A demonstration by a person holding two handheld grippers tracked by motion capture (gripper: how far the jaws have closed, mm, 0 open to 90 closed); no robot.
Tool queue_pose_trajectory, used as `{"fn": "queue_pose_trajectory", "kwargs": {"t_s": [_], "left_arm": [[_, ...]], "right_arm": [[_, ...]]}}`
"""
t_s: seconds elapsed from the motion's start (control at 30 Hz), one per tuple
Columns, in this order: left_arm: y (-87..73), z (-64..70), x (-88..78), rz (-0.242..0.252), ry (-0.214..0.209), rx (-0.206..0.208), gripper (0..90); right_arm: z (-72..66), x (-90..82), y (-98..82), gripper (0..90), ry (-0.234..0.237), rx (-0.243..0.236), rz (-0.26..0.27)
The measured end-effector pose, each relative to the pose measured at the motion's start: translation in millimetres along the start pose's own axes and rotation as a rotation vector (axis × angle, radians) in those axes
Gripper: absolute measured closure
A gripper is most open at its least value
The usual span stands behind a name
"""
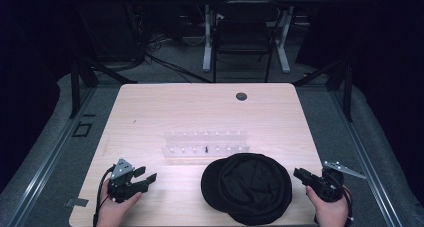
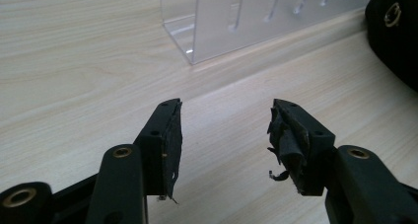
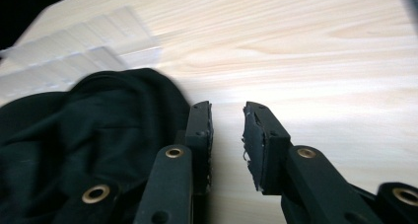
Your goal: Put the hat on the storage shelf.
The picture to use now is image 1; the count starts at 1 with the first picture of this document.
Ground person's right hand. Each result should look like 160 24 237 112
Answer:
305 184 350 227

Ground right hand-held gripper black cable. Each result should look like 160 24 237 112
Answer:
341 185 355 227

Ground left hand-held gripper black cable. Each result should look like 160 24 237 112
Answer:
92 165 116 227

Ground black chair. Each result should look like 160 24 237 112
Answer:
211 1 282 84

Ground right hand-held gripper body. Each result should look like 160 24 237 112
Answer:
308 160 368 203

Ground person's left hand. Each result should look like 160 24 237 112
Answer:
95 179 143 227

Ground clear acrylic rack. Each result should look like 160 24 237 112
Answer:
161 129 251 159

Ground black floor cables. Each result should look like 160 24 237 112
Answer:
145 33 214 85

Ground hand-held gripper black cable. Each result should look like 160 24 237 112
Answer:
92 165 116 227
341 185 355 227

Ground grey tape strip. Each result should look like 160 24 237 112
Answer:
64 197 90 209

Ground black metal stand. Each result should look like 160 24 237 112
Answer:
68 52 138 120
292 57 354 123

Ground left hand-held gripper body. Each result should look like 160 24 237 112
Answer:
107 158 150 204

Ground black cloth hat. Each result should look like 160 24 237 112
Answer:
200 152 294 227

